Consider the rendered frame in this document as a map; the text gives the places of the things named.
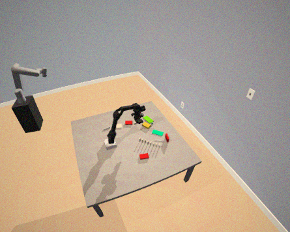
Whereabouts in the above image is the yellow rectangular block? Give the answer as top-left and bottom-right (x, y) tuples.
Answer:
(142, 122), (151, 129)

